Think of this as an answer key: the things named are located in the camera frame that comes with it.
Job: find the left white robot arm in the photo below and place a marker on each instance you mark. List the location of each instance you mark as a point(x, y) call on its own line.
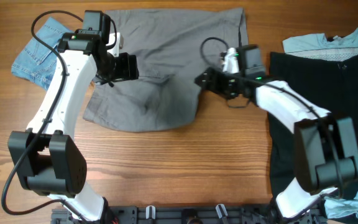
point(45, 156)

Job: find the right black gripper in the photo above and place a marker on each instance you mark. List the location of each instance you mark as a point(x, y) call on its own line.
point(216, 83)

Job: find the light blue shirt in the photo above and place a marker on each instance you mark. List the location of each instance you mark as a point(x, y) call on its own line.
point(320, 47)

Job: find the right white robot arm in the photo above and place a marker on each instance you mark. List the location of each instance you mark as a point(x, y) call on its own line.
point(326, 149)

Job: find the folded blue denim shorts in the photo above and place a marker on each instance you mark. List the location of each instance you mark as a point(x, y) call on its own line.
point(36, 63)

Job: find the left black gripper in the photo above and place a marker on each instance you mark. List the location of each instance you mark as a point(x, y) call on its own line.
point(128, 68)

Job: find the black shorts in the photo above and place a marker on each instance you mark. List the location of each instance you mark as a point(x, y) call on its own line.
point(329, 84)

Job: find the black mounting rail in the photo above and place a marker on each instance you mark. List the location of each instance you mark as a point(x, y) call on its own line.
point(245, 214)

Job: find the grey shorts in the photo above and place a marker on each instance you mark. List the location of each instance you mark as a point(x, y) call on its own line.
point(172, 47)

